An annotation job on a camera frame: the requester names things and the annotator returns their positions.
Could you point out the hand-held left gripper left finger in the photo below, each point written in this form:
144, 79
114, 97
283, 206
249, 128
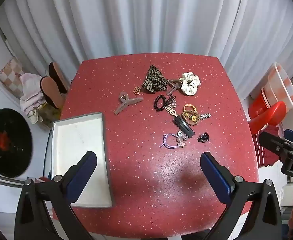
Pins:
82, 177

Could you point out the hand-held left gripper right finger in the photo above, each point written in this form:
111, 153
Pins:
215, 177

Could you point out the white tray with grey rim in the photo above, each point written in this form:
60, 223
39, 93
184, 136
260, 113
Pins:
79, 160

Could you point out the small black claw clip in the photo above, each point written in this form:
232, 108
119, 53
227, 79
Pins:
203, 138

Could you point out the silver star hair clip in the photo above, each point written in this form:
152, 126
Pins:
205, 116

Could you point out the red striped cloth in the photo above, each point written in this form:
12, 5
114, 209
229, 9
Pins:
267, 152

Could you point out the red plastic stool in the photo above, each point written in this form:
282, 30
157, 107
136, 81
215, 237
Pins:
267, 117

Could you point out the red bucket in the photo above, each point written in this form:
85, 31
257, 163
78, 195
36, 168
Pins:
257, 107

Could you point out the clear plastic basin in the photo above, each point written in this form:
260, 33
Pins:
284, 85

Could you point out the black wavy hair clip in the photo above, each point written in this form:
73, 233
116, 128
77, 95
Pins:
183, 127

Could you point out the beige knot hair clip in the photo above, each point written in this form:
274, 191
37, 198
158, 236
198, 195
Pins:
172, 111

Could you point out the black round washing machine door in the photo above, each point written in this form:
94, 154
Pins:
7, 142

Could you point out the grey translucent claw clip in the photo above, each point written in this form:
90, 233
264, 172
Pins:
126, 102

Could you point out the small black bow clip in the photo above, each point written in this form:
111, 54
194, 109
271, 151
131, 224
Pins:
172, 101

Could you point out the pink towel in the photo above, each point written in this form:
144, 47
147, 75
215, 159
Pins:
31, 97

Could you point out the white dotted scrunchie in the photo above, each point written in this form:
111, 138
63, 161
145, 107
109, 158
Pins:
191, 83

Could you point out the grey-brown snap clip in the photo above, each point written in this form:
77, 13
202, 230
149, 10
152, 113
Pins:
172, 89

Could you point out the small orange hair clip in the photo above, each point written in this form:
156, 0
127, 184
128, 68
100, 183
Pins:
136, 90

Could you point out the leopard print scrunchie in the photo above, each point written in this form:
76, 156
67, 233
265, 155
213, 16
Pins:
153, 80

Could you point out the checkered board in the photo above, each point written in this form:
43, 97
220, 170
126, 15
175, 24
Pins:
10, 76

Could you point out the white curtain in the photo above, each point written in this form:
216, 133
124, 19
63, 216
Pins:
146, 17

